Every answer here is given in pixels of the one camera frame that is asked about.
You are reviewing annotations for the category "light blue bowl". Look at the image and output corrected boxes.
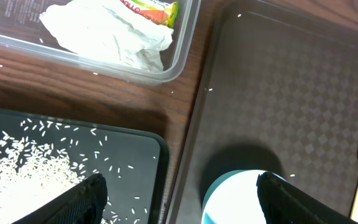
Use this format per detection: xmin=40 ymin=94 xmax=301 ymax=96
xmin=201 ymin=169 xmax=287 ymax=224

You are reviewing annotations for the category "black plastic tray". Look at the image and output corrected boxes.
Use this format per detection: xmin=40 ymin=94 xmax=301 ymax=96
xmin=0 ymin=105 xmax=171 ymax=224

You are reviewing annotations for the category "dark brown serving tray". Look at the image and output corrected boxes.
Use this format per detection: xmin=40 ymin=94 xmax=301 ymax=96
xmin=167 ymin=0 xmax=358 ymax=223

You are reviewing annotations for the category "white rice pile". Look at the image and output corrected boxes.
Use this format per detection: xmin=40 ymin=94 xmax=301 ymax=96
xmin=0 ymin=118 xmax=155 ymax=224

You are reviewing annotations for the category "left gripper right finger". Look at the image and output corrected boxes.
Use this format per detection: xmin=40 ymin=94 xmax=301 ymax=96
xmin=257 ymin=172 xmax=357 ymax=224

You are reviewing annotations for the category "clear plastic bin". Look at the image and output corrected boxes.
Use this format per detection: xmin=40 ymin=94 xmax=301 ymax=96
xmin=0 ymin=0 xmax=201 ymax=85

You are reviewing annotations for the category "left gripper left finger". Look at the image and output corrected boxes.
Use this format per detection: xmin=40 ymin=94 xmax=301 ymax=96
xmin=14 ymin=174 xmax=108 ymax=224

